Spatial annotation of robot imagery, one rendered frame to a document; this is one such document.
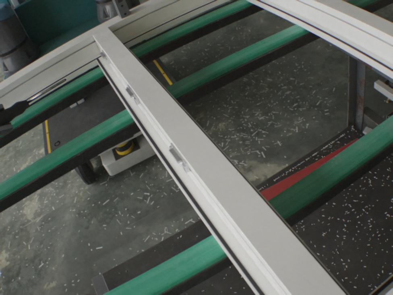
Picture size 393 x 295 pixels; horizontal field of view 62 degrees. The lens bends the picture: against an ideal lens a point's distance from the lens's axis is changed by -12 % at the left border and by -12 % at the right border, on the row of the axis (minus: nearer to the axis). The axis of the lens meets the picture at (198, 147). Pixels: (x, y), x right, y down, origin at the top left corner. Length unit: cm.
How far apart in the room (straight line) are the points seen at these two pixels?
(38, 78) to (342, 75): 164
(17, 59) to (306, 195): 128
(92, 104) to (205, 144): 138
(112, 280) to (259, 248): 51
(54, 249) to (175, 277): 137
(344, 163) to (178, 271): 27
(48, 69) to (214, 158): 57
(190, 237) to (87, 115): 108
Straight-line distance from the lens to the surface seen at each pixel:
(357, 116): 101
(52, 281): 173
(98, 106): 179
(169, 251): 82
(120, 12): 93
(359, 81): 93
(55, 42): 162
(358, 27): 74
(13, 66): 155
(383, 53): 71
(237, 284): 75
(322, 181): 52
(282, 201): 50
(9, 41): 152
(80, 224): 180
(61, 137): 176
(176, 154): 50
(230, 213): 41
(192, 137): 50
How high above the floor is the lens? 128
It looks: 45 degrees down
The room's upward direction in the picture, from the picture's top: 20 degrees counter-clockwise
